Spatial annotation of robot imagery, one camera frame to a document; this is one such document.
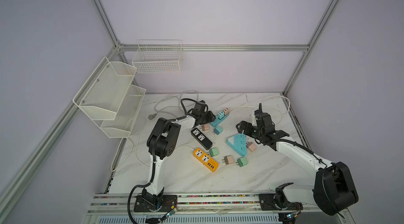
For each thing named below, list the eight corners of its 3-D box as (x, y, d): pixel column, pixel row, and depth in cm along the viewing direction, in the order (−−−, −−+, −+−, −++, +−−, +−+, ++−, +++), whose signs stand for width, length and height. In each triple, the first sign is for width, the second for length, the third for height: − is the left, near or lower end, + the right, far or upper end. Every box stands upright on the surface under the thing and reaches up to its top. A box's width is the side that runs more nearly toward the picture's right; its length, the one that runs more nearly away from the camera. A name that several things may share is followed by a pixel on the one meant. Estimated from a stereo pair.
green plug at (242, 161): (238, 168, 86) (239, 167, 84) (234, 160, 89) (235, 159, 87) (247, 164, 87) (248, 163, 86) (243, 157, 90) (244, 155, 89)
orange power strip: (191, 155, 91) (191, 153, 89) (198, 148, 94) (197, 146, 91) (213, 174, 84) (213, 172, 82) (219, 166, 87) (220, 164, 85)
